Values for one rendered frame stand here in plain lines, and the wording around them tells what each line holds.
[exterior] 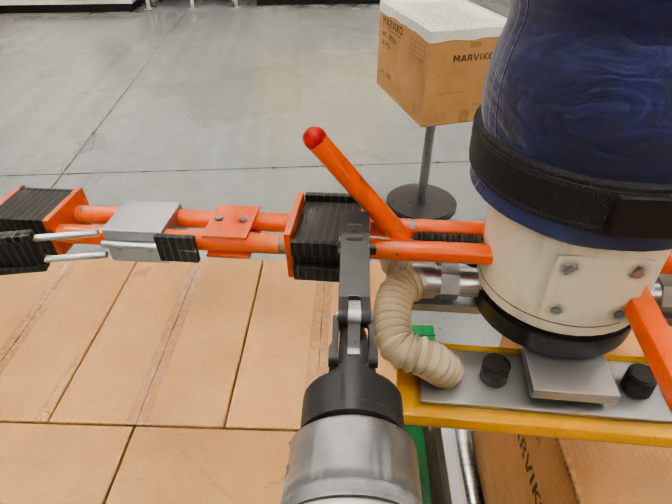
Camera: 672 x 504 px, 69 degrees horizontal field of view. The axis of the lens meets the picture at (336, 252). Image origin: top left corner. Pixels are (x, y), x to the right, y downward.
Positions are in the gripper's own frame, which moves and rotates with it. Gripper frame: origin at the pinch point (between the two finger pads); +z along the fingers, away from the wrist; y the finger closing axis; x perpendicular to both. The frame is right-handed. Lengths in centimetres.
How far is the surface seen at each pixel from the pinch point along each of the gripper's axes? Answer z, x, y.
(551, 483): -6.5, 26.7, 31.5
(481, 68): 174, 54, 35
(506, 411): -10.1, 15.5, 10.6
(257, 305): 60, -26, 66
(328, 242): -0.1, -2.6, -2.4
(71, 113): 326, -221, 121
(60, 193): 9.9, -34.9, -1.3
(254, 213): 6.7, -11.2, -1.1
